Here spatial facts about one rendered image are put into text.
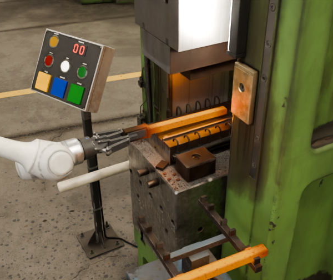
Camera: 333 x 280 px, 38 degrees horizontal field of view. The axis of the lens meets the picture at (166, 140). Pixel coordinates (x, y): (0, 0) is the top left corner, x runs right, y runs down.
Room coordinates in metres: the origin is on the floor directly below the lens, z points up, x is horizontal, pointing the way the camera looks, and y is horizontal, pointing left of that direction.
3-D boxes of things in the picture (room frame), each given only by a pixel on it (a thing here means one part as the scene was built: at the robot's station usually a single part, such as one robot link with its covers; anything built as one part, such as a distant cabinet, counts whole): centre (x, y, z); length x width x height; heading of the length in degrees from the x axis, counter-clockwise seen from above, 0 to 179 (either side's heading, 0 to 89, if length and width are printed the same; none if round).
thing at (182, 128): (1.56, -0.16, 0.99); 0.42 x 0.05 x 0.01; 119
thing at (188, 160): (1.35, -0.10, 0.95); 0.12 x 0.08 x 0.06; 119
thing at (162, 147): (1.58, -0.15, 0.96); 0.42 x 0.20 x 0.09; 119
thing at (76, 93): (1.77, 0.37, 1.01); 0.07 x 0.05 x 0.07; 54
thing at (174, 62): (1.58, -0.15, 1.32); 0.42 x 0.20 x 0.10; 119
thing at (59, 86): (1.83, 0.45, 1.01); 0.07 x 0.05 x 0.07; 54
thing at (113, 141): (1.35, 0.18, 1.04); 0.11 x 0.01 x 0.04; 114
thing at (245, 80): (1.27, -0.23, 1.27); 0.09 x 0.02 x 0.17; 29
